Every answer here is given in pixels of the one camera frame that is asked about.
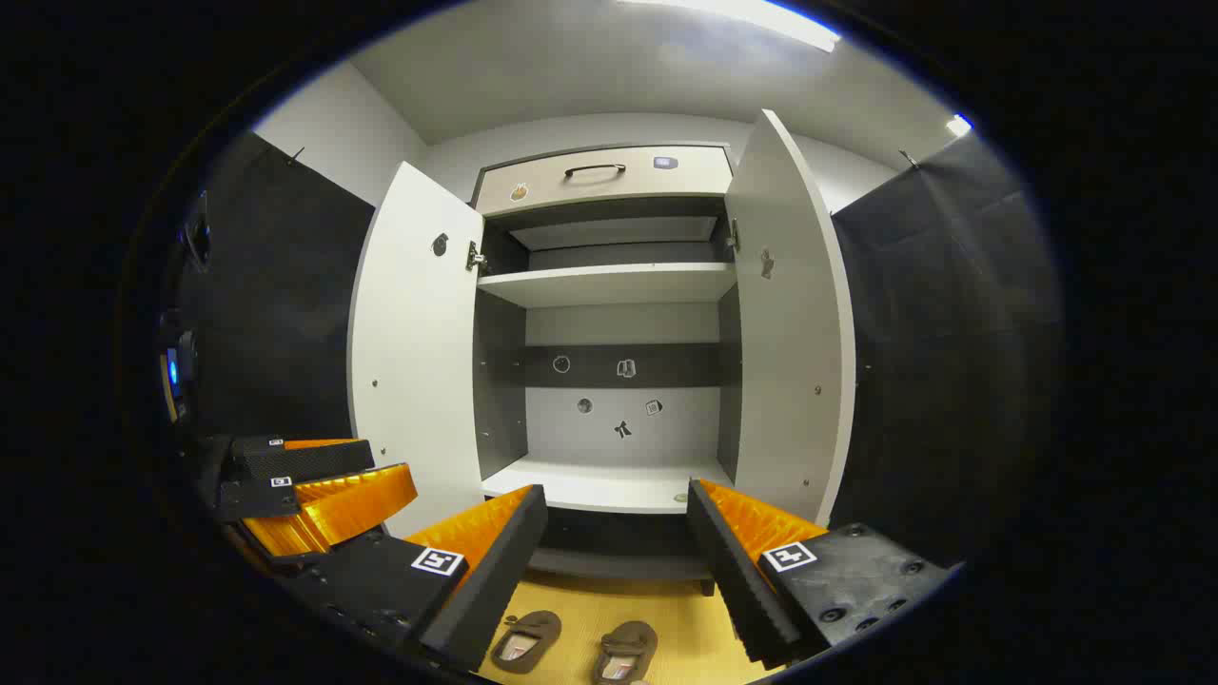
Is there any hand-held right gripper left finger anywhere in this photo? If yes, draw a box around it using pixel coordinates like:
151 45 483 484
276 483 550 675

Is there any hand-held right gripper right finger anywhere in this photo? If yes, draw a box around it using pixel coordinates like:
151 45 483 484
687 479 957 670

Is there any brown fuzzy shoe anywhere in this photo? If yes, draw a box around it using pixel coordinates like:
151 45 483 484
592 620 659 685
490 610 562 675

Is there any white cabinet door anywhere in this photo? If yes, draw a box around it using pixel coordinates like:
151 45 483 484
347 160 486 538
723 108 857 529

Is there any white shoe cabinet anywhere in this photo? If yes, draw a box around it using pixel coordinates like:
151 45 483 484
471 143 738 596

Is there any beige cabinet drawer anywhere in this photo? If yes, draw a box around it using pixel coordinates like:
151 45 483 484
473 145 734 218

